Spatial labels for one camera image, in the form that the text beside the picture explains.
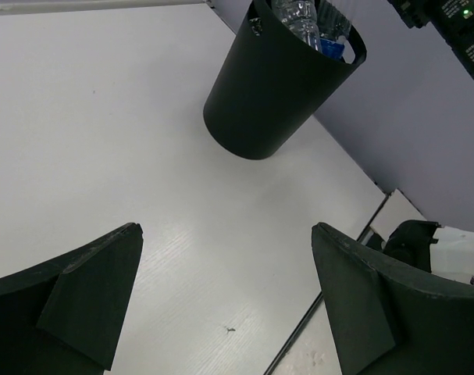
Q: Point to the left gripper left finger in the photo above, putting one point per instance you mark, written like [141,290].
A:
[65,315]

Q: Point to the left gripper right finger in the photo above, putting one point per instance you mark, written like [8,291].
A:
[388,317]

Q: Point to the blue label water bottle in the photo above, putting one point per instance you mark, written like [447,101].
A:
[332,47]

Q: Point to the clear unlabeled bottle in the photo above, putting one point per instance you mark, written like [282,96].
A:
[300,18]

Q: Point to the red cap bottle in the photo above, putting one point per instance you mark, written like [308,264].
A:
[334,19]

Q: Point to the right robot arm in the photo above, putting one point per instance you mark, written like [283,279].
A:
[453,19]

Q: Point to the black cylindrical bin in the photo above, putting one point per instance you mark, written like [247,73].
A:
[270,83]

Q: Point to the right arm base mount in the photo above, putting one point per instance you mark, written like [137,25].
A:
[445,252]

